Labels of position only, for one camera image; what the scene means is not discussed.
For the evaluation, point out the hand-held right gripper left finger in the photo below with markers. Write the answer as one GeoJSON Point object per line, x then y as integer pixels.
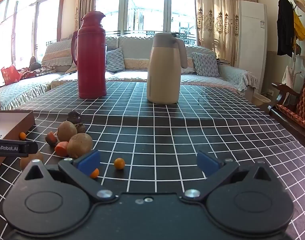
{"type": "Point", "coordinates": [88, 162]}

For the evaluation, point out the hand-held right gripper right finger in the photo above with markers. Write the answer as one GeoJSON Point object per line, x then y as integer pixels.
{"type": "Point", "coordinates": [208, 163]}

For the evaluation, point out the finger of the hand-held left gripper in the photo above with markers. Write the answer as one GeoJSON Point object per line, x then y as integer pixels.
{"type": "Point", "coordinates": [28, 147]}

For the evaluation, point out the brown kiwi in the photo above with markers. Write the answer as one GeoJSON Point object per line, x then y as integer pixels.
{"type": "Point", "coordinates": [27, 158]}

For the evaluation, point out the brown cardboard box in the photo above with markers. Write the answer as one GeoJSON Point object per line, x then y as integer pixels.
{"type": "Point", "coordinates": [25, 125]}

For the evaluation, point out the carrot piece with dark end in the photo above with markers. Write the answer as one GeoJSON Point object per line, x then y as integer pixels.
{"type": "Point", "coordinates": [51, 138]}

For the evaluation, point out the orange carrot piece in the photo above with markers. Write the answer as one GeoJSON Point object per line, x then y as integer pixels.
{"type": "Point", "coordinates": [62, 148]}

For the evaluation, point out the small orange kumquat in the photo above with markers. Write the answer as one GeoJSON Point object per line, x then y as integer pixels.
{"type": "Point", "coordinates": [22, 135]}
{"type": "Point", "coordinates": [95, 173]}
{"type": "Point", "coordinates": [119, 163]}

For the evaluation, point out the lower brown potato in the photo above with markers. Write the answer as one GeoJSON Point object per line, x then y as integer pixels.
{"type": "Point", "coordinates": [79, 145]}

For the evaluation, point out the kiwi with sticker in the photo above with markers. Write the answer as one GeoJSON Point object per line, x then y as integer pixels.
{"type": "Point", "coordinates": [66, 130]}

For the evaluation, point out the black checked tablecloth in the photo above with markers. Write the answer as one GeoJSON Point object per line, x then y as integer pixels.
{"type": "Point", "coordinates": [167, 135]}

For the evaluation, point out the red plastic bag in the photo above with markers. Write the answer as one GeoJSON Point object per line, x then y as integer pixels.
{"type": "Point", "coordinates": [10, 75]}

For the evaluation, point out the patterned folded blanket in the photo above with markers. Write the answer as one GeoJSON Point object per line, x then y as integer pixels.
{"type": "Point", "coordinates": [38, 72]}

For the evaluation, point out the white plastic bin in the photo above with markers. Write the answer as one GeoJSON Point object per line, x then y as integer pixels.
{"type": "Point", "coordinates": [261, 100]}

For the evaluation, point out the dark brown cloth bundle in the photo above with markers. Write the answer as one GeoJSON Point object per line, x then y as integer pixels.
{"type": "Point", "coordinates": [35, 63]}

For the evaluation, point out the beige quilted sofa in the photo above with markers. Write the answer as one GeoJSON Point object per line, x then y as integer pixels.
{"type": "Point", "coordinates": [127, 74]}

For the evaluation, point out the zigzag patterned pillow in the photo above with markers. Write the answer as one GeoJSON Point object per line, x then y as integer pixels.
{"type": "Point", "coordinates": [206, 65]}
{"type": "Point", "coordinates": [115, 60]}

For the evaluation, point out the beige thermal carafe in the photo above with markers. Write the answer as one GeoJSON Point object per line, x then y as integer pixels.
{"type": "Point", "coordinates": [162, 70]}

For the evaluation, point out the wooden armchair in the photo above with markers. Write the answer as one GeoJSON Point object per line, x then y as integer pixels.
{"type": "Point", "coordinates": [282, 90]}

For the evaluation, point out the red thermos flask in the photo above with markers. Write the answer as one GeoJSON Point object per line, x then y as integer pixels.
{"type": "Point", "coordinates": [92, 55]}

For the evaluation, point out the white standing air conditioner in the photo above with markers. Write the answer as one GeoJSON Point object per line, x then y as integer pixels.
{"type": "Point", "coordinates": [251, 50]}

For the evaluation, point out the large side window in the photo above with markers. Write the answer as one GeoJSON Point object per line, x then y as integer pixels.
{"type": "Point", "coordinates": [27, 17]}

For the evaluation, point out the white coat rack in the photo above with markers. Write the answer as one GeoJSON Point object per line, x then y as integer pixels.
{"type": "Point", "coordinates": [294, 63]}

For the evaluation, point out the beige embroidered curtain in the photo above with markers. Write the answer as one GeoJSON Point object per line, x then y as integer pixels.
{"type": "Point", "coordinates": [88, 0]}
{"type": "Point", "coordinates": [217, 17]}

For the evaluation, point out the black hanging jacket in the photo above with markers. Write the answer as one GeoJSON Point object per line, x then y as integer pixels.
{"type": "Point", "coordinates": [285, 25]}

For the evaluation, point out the yellow hanging garment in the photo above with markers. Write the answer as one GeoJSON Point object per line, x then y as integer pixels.
{"type": "Point", "coordinates": [300, 27]}

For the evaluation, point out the glass balcony door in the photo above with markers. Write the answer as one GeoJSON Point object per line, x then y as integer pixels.
{"type": "Point", "coordinates": [147, 7]}

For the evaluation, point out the cream brimmed hat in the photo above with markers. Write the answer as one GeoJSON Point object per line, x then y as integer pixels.
{"type": "Point", "coordinates": [301, 3]}

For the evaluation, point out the white wall socket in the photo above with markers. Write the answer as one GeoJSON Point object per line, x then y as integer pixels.
{"type": "Point", "coordinates": [270, 93]}

